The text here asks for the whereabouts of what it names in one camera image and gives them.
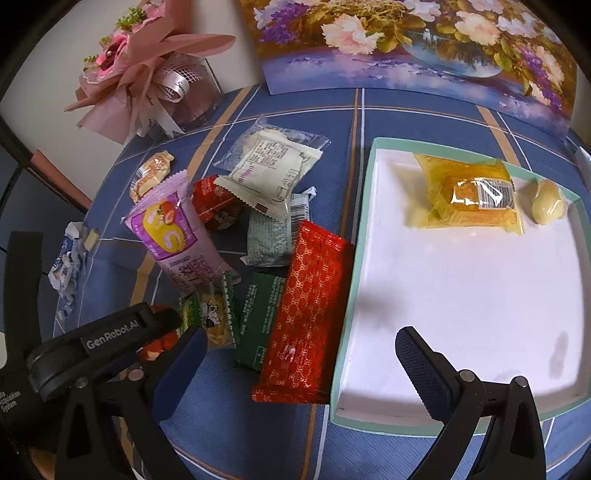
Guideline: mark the long red snack pack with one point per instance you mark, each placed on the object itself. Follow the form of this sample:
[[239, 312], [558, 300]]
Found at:
[[304, 342]]

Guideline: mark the dark green snack pack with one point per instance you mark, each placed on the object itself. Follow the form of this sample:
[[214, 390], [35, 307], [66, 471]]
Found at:
[[261, 304]]

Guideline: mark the yellow wrapped pastry pack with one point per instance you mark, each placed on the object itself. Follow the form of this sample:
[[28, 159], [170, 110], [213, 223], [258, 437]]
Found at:
[[469, 195]]

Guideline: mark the cream white snack pack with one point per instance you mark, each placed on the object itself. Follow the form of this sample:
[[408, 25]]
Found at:
[[266, 176]]

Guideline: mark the small red snack pack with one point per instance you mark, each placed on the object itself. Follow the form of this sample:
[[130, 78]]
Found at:
[[216, 207]]

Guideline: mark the floral painting canvas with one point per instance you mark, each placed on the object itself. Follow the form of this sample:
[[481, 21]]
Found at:
[[496, 54]]

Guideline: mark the blue plaid tablecloth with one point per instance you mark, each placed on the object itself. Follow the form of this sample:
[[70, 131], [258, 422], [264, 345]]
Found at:
[[217, 430]]

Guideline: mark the purple snack pack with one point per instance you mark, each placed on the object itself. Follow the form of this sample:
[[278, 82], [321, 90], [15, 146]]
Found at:
[[167, 224]]

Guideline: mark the white tray with teal rim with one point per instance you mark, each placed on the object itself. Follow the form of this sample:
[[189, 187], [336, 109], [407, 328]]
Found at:
[[500, 304]]

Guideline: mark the green white cookie pack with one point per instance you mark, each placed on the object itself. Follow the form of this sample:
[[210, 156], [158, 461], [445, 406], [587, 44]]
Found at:
[[212, 307]]

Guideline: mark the grey green snack pack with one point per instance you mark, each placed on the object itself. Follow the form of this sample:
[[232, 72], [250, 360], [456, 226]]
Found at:
[[269, 243]]

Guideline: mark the blue white crumpled wrappers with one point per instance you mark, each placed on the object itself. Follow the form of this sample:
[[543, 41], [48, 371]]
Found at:
[[68, 268]]

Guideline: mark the clear wrapped round pastry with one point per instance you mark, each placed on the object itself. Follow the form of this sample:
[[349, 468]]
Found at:
[[245, 141]]

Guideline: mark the pink flower bouquet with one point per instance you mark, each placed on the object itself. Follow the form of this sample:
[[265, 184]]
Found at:
[[151, 72]]

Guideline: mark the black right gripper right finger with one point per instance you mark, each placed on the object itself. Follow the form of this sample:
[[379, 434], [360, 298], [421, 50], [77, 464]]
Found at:
[[513, 447]]

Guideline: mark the orange white candy pack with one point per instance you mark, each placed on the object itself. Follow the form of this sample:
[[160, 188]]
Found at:
[[149, 174]]

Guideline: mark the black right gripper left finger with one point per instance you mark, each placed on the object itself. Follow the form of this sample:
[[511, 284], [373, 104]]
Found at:
[[89, 446]]

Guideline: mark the pale yellow wrapped ball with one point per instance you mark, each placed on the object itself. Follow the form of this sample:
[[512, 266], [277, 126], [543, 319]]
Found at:
[[549, 203]]

